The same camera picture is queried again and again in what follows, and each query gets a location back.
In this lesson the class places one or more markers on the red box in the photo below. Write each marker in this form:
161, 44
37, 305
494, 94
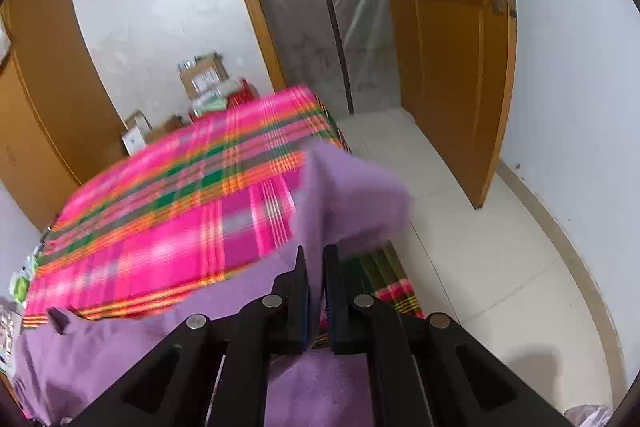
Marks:
245, 92

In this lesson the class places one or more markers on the white plastic bag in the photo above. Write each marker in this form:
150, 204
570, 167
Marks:
590, 417

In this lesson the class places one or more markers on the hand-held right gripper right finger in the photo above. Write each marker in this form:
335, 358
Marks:
328, 307

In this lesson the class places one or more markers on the labelled brown cardboard box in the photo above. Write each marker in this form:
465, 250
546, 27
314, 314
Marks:
202, 79

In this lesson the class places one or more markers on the small brown cardboard box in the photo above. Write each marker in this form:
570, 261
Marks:
167, 129

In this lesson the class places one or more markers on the wooden wardrobe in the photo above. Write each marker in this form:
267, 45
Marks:
40, 107

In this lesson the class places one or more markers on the purple fleece sweater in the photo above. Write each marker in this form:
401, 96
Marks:
345, 197

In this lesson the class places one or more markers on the clear plastic curtain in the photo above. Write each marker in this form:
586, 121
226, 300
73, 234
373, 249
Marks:
320, 7

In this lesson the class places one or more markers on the white cardboard box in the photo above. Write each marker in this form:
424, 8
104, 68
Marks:
135, 137

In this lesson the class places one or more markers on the pink green plaid bedsheet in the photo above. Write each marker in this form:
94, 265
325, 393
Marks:
175, 217

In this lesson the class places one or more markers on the green packets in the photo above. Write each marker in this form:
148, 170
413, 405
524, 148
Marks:
22, 284

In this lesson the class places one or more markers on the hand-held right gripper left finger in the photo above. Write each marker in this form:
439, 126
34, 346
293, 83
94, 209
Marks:
302, 307

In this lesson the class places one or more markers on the wooden door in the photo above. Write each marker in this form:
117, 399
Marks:
445, 57

